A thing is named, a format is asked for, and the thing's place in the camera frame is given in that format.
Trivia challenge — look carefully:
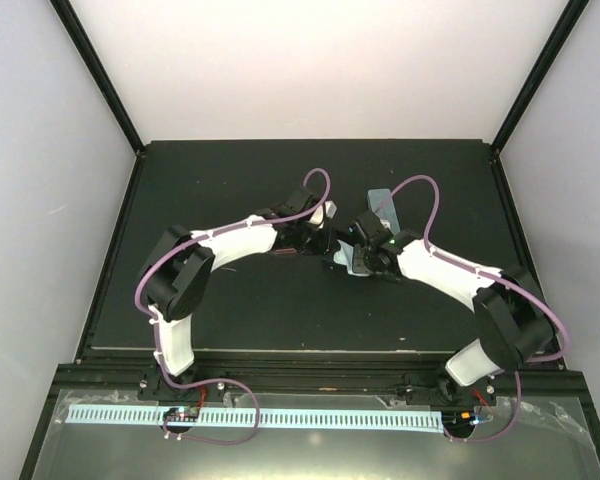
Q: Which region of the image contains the light blue cloth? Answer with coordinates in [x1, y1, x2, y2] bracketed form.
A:
[333, 240, 370, 277]

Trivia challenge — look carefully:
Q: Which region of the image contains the green lined glasses case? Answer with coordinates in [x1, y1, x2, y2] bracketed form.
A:
[367, 188, 400, 234]

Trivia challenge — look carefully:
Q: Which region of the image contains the black glasses case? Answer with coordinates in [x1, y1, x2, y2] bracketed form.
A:
[322, 228, 357, 276]

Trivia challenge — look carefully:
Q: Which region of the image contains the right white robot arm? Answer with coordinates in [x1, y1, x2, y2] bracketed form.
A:
[348, 211, 556, 403]

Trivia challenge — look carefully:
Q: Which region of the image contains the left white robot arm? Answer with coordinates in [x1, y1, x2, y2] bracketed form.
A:
[134, 186, 337, 399]

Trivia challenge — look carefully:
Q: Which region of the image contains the right circuit board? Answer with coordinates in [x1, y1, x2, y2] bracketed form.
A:
[442, 411, 482, 426]

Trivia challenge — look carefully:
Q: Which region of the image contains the circuit board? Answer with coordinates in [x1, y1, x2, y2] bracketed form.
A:
[162, 406, 199, 424]
[442, 411, 482, 426]

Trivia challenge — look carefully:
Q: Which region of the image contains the left circuit board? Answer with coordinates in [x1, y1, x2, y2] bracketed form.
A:
[162, 406, 199, 424]

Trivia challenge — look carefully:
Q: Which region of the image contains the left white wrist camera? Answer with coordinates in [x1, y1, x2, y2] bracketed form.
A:
[307, 200, 337, 229]

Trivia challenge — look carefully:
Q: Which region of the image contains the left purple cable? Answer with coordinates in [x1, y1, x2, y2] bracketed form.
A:
[132, 167, 331, 391]

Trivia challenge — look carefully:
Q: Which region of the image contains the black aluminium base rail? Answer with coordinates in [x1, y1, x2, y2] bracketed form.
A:
[50, 352, 590, 409]

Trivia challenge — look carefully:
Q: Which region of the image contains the white slotted cable duct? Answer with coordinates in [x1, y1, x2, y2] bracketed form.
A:
[65, 405, 444, 433]

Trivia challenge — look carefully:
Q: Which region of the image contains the right black frame post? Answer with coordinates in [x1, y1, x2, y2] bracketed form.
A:
[491, 0, 589, 155]

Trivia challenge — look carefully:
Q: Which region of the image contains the black frame post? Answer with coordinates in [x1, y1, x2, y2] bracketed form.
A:
[50, 0, 145, 155]
[491, 0, 589, 155]

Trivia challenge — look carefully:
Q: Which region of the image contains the left black frame post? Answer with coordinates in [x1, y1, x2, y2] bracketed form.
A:
[50, 0, 145, 155]

